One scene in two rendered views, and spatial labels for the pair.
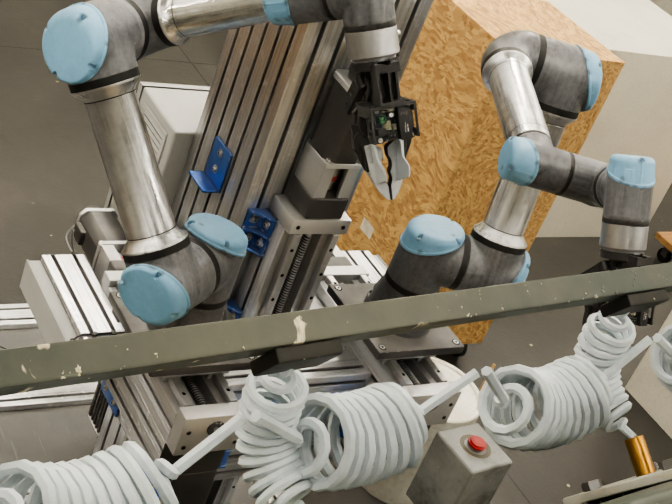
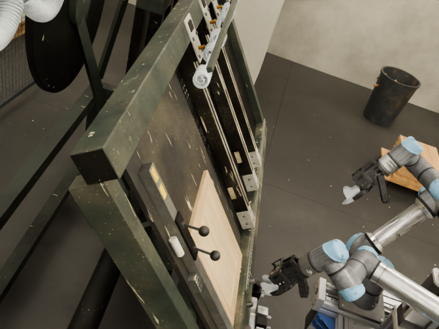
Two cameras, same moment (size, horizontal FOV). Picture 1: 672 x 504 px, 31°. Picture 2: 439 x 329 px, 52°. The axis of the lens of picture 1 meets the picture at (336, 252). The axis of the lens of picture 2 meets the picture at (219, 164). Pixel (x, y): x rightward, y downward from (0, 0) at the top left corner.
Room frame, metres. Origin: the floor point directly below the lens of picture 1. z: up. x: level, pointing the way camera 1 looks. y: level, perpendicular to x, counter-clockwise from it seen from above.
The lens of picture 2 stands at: (2.22, -1.46, 2.62)
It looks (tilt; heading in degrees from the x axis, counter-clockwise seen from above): 37 degrees down; 133
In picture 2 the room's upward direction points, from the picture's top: 19 degrees clockwise
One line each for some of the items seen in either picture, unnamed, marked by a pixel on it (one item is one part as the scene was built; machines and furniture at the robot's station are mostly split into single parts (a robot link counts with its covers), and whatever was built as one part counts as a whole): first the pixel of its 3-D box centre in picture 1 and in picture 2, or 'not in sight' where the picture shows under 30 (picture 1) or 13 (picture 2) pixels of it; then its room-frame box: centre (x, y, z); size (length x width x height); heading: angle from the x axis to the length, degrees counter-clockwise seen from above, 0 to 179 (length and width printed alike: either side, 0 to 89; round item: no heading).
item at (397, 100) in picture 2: not in sight; (388, 97); (-0.33, 3.91, 0.33); 0.54 x 0.54 x 0.65
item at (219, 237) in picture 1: (208, 255); (377, 273); (1.81, 0.21, 1.20); 0.13 x 0.12 x 0.14; 165
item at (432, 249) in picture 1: (429, 252); not in sight; (2.14, -0.18, 1.20); 0.13 x 0.12 x 0.14; 105
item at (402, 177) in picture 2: not in sight; (408, 164); (0.67, 3.06, 0.20); 0.61 x 0.51 x 0.40; 131
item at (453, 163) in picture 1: (454, 187); not in sight; (3.72, -0.29, 0.63); 0.50 x 0.42 x 1.25; 131
